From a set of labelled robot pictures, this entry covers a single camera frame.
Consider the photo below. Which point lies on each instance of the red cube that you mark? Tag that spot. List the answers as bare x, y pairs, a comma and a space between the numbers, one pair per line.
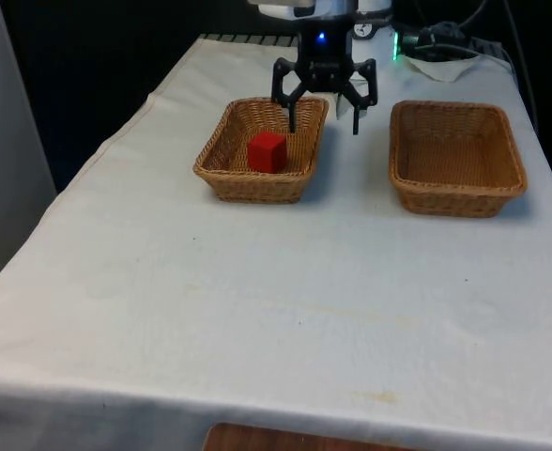
266, 152

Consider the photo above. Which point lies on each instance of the wicker basket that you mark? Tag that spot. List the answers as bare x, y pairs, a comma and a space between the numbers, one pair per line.
257, 188
454, 197

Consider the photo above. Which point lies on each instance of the pale grey locker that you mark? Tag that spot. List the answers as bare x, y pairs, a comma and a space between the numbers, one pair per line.
8, 141

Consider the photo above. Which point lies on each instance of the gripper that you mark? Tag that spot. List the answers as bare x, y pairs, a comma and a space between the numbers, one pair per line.
325, 56

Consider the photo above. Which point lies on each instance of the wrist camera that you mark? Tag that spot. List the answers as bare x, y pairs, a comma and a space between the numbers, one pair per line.
276, 8

